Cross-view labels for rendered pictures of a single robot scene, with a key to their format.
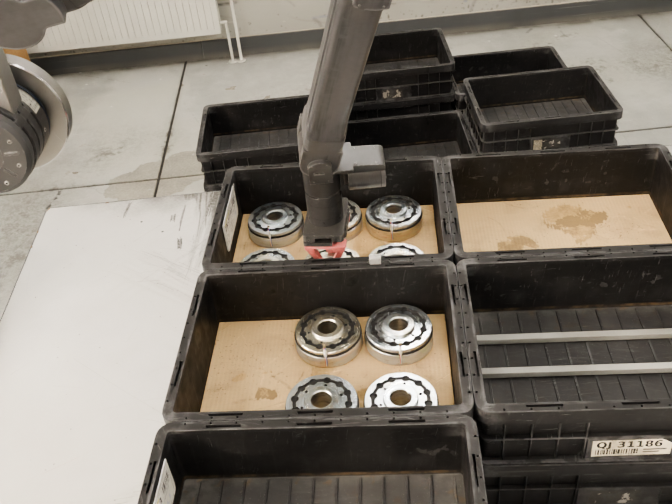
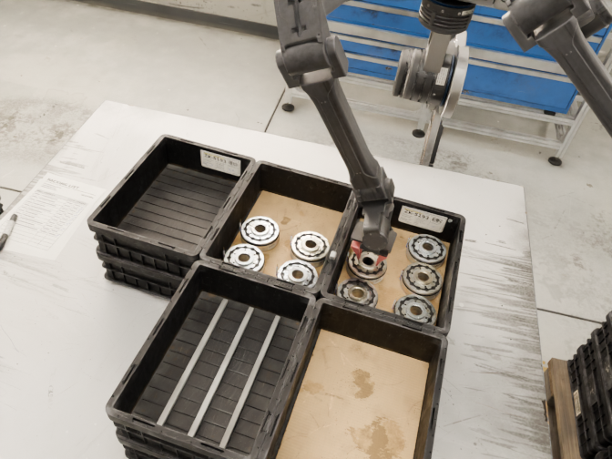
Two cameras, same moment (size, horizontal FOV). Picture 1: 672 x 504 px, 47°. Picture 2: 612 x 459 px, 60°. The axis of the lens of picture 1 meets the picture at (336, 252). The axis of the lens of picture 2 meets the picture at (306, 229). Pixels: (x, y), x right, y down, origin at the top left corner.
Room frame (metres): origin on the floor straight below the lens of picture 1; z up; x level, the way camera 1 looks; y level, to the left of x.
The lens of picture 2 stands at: (0.94, -0.91, 1.90)
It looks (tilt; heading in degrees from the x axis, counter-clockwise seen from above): 46 degrees down; 96
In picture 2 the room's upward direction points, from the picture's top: 7 degrees clockwise
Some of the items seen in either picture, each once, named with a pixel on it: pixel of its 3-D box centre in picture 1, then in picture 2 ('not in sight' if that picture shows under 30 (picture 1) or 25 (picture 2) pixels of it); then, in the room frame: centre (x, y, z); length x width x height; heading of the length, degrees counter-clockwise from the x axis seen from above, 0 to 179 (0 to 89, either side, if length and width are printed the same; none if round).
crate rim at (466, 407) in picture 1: (321, 338); (284, 222); (0.77, 0.03, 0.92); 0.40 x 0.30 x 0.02; 84
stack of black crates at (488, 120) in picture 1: (533, 159); not in sight; (2.00, -0.64, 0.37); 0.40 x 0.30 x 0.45; 89
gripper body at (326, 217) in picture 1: (324, 206); (375, 229); (1.00, 0.01, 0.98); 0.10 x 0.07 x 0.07; 171
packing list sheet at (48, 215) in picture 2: not in sight; (46, 212); (0.04, 0.07, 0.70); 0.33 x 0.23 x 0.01; 89
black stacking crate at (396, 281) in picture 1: (324, 363); (283, 235); (0.77, 0.03, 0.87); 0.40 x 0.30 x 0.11; 84
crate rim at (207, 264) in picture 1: (330, 213); (398, 255); (1.07, 0.00, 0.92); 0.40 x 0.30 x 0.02; 84
